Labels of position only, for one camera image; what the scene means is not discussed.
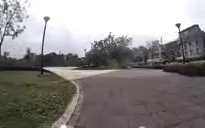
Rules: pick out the clump of leafy trees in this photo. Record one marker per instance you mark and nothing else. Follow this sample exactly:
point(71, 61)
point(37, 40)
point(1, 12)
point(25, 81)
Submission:
point(111, 50)

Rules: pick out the pale paved path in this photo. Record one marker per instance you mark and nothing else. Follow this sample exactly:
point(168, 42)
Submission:
point(73, 72)

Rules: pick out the row of dark trees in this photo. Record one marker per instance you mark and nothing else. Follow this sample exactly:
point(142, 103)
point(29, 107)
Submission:
point(56, 59)

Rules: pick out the dark paved road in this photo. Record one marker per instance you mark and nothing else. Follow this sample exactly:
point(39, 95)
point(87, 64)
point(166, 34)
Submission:
point(140, 100)

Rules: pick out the pale kerb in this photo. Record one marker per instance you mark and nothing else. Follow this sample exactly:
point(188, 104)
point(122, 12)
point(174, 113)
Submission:
point(70, 108)

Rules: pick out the pale building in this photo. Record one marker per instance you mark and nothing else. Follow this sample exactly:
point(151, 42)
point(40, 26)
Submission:
point(155, 48)

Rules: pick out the robot's own part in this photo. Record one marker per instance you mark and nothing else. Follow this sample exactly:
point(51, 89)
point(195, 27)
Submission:
point(141, 127)
point(62, 126)

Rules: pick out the grass lawn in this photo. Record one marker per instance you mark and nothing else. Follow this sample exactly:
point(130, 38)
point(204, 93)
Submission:
point(23, 96)

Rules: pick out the trimmed green hedge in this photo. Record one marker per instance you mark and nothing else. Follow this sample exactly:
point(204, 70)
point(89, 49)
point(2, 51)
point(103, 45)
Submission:
point(190, 68)

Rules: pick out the long low hedge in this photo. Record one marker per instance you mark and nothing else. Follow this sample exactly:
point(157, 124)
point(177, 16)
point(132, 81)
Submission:
point(13, 67)

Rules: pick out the grey multi-storey building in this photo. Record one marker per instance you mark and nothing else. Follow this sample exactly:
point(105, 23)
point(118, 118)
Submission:
point(193, 41)

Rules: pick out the bare branching tree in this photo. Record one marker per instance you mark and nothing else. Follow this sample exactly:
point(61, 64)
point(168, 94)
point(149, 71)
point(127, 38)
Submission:
point(3, 23)

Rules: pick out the leaning lamp post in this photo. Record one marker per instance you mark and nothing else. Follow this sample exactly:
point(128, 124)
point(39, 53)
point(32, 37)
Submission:
point(42, 46)

